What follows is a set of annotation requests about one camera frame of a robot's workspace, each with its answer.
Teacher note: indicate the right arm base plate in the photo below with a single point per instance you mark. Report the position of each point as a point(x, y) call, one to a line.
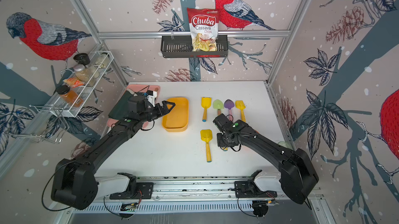
point(246, 189)

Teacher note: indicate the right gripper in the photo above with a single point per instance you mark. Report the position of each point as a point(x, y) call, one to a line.
point(220, 144)

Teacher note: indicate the light green shovel wooden handle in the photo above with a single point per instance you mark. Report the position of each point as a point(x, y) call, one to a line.
point(218, 105)

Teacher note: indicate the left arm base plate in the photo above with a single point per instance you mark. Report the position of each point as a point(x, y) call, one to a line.
point(143, 190)

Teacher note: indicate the wide yellow shovel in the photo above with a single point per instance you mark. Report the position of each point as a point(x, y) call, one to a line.
point(207, 136)

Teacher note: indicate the purple shovel pink handle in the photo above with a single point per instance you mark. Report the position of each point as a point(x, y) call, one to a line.
point(229, 104)

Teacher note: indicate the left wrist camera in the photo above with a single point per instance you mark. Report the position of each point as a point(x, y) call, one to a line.
point(139, 102)

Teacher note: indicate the pink plastic tray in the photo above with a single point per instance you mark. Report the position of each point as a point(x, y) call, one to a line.
point(136, 88)

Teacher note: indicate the orange spice jar black lid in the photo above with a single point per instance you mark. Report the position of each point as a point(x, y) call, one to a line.
point(69, 96)

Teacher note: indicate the yellow plastic storage box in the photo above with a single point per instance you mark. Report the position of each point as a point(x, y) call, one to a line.
point(177, 120)

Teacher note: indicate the white wire spice rack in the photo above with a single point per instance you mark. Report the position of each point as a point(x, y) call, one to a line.
point(59, 107)

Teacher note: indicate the dark green cloth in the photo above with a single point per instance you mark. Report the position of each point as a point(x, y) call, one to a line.
point(121, 109)

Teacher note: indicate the yellow square shovel yellow handle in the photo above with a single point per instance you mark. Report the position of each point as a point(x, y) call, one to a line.
point(239, 104)

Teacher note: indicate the chuba cassava chips bag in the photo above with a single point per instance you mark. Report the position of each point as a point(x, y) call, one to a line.
point(203, 25)

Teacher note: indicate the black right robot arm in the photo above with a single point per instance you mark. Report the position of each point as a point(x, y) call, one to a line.
point(298, 175)

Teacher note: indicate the clear glass jar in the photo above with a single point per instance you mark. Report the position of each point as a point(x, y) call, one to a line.
point(102, 61)

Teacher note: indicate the clear green cup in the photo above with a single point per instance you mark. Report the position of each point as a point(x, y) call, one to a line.
point(285, 144)

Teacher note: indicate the yellow square shovel blue tip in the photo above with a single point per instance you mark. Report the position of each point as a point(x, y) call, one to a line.
point(205, 103)

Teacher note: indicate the orange snack packet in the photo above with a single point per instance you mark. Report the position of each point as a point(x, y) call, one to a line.
point(73, 82)

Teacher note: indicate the black wall basket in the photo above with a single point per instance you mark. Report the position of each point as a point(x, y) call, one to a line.
point(181, 47)

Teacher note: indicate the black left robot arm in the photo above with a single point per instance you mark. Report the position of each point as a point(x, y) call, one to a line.
point(74, 181)

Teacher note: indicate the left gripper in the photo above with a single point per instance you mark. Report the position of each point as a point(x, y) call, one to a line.
point(164, 106)

